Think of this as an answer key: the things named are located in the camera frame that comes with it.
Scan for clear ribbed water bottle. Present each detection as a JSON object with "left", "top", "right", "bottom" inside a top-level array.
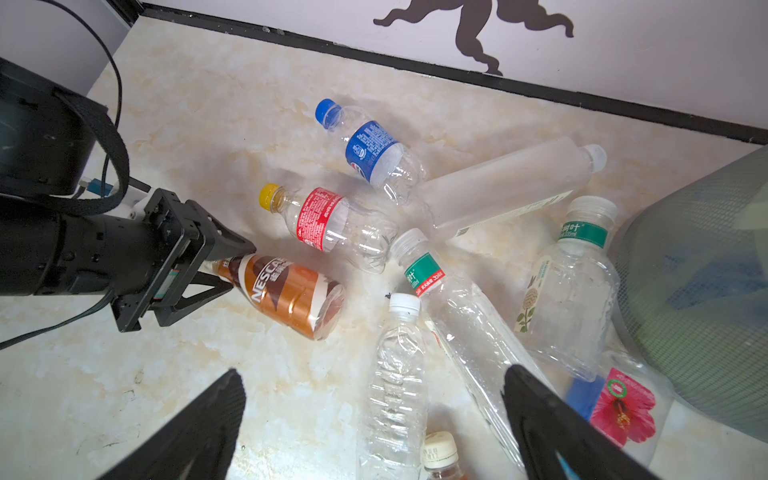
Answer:
[{"left": 356, "top": 293, "right": 428, "bottom": 479}]

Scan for blue cap Fiji bottle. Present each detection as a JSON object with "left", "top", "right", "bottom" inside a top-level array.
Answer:
[{"left": 566, "top": 349, "right": 674, "bottom": 467}]

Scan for red label clear bottle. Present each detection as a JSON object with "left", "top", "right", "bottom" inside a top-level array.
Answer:
[{"left": 259, "top": 183, "right": 399, "bottom": 274}]

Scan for green lined trash bin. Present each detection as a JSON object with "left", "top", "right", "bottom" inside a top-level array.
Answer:
[{"left": 609, "top": 149, "right": 767, "bottom": 440}]

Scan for clear capless bottle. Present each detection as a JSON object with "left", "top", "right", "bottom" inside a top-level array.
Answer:
[{"left": 416, "top": 137, "right": 608, "bottom": 242}]

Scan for large clear square bottle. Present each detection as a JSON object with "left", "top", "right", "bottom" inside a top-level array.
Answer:
[{"left": 390, "top": 228, "right": 551, "bottom": 468}]

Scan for brown tea bottle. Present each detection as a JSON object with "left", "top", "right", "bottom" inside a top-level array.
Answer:
[{"left": 421, "top": 431, "right": 467, "bottom": 480}]

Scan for green label small bottle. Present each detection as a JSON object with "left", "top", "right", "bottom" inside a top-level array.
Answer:
[{"left": 514, "top": 196, "right": 620, "bottom": 382}]

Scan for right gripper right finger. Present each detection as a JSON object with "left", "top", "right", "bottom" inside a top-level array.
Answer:
[{"left": 502, "top": 364, "right": 656, "bottom": 480}]

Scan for blue label Pepsi water bottle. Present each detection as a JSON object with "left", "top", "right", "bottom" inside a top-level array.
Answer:
[{"left": 315, "top": 98, "right": 427, "bottom": 206}]

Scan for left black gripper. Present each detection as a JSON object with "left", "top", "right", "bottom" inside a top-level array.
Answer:
[{"left": 59, "top": 189, "right": 257, "bottom": 333}]

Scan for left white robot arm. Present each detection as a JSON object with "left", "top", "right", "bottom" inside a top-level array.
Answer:
[{"left": 1, "top": 61, "right": 255, "bottom": 332}]

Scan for brown Nescafe coffee bottle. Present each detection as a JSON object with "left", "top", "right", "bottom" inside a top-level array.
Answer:
[{"left": 202, "top": 253, "right": 345, "bottom": 341}]

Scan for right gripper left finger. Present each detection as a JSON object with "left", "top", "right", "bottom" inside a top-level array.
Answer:
[{"left": 102, "top": 369, "right": 246, "bottom": 479}]

